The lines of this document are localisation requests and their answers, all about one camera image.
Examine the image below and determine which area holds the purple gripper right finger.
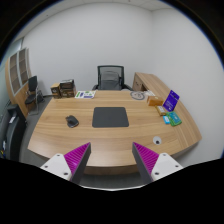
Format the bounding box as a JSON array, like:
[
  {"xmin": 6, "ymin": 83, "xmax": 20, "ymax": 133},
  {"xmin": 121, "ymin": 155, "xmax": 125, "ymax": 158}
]
[{"xmin": 132, "ymin": 142, "xmax": 182, "ymax": 184}]

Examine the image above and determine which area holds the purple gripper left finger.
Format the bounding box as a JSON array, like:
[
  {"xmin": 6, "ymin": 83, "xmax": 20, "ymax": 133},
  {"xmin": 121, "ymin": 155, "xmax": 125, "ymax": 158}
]
[{"xmin": 41, "ymin": 142, "xmax": 91, "ymax": 184}]

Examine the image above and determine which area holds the black computer mouse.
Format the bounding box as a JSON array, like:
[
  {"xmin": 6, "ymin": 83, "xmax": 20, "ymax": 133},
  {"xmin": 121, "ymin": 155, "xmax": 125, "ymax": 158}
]
[{"xmin": 66, "ymin": 115, "xmax": 79, "ymax": 128}]

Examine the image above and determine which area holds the dark grey mouse pad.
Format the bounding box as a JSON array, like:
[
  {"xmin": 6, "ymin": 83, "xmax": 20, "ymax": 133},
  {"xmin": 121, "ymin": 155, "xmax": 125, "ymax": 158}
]
[{"xmin": 92, "ymin": 107, "xmax": 129, "ymax": 128}]

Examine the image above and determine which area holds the small blue packet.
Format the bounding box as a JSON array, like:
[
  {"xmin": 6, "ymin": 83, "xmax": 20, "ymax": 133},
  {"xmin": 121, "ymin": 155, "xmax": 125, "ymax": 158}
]
[{"xmin": 163, "ymin": 115, "xmax": 170, "ymax": 124}]

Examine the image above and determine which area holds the green packet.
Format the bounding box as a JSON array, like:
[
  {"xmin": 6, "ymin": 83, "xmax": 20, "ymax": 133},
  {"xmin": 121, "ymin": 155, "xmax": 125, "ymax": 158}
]
[{"xmin": 167, "ymin": 111, "xmax": 182, "ymax": 126}]

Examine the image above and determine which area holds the small tan packet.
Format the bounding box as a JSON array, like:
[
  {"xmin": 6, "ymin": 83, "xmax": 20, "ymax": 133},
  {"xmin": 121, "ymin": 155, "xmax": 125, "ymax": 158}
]
[{"xmin": 155, "ymin": 106, "xmax": 166, "ymax": 116}]

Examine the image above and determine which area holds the wooden office desk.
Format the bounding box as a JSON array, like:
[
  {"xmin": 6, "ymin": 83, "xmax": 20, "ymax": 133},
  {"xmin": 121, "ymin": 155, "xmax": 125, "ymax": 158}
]
[{"xmin": 28, "ymin": 91, "xmax": 201, "ymax": 175}]

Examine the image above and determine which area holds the orange brown box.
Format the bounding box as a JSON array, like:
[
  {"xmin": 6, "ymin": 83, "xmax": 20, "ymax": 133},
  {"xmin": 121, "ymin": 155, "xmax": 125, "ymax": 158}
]
[{"xmin": 147, "ymin": 96, "xmax": 163, "ymax": 106}]

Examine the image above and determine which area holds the purple standing card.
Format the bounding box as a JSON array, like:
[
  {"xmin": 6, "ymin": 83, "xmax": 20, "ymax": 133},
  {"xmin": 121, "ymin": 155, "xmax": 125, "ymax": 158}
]
[{"xmin": 163, "ymin": 90, "xmax": 179, "ymax": 112}]

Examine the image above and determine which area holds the black equipment at left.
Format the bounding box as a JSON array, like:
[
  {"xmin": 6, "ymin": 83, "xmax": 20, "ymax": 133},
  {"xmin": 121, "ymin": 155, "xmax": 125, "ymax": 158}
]
[{"xmin": 0, "ymin": 104, "xmax": 26, "ymax": 161}]

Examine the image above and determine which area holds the round clear disc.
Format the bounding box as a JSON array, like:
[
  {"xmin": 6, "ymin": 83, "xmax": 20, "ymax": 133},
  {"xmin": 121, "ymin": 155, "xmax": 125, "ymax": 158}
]
[{"xmin": 130, "ymin": 91, "xmax": 145, "ymax": 100}]

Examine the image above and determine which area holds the white green printed leaflet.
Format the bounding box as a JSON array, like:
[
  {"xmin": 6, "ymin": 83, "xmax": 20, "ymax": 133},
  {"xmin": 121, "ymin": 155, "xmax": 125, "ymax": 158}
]
[{"xmin": 75, "ymin": 91, "xmax": 96, "ymax": 99}]

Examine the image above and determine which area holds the large brown cardboard box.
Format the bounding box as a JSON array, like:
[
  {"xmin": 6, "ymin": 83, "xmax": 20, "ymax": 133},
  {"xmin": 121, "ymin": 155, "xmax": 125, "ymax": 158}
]
[{"xmin": 60, "ymin": 88, "xmax": 76, "ymax": 98}]

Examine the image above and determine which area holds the small black side chair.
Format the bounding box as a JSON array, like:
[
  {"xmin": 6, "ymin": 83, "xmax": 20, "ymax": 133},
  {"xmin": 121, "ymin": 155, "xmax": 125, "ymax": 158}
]
[{"xmin": 25, "ymin": 76, "xmax": 44, "ymax": 115}]

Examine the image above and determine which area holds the small brown cardboard box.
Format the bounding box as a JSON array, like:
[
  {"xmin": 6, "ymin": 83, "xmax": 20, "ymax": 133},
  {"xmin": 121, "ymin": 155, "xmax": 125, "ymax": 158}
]
[{"xmin": 51, "ymin": 83, "xmax": 61, "ymax": 99}]

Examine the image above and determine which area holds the black box on top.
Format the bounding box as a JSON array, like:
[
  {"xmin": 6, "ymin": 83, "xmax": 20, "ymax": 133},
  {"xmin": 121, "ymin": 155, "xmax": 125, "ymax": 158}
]
[{"xmin": 60, "ymin": 79, "xmax": 75, "ymax": 89}]

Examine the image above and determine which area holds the wooden side desk return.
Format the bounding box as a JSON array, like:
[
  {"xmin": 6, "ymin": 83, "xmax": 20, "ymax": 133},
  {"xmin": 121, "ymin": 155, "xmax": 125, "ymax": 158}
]
[{"xmin": 132, "ymin": 72, "xmax": 170, "ymax": 99}]

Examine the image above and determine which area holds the black mesh office chair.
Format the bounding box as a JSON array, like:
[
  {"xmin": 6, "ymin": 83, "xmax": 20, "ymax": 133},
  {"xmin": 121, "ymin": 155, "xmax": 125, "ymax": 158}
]
[{"xmin": 93, "ymin": 65, "xmax": 132, "ymax": 91}]

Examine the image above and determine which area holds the wooden bookshelf cabinet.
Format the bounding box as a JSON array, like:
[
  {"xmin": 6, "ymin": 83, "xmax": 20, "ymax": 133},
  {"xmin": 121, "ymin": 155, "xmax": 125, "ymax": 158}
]
[{"xmin": 5, "ymin": 48, "xmax": 31, "ymax": 116}]

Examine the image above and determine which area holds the white desk cable grommet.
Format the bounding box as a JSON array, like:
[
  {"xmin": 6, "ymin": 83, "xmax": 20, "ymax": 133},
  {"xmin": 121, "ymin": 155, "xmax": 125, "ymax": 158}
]
[{"xmin": 153, "ymin": 136, "xmax": 162, "ymax": 145}]

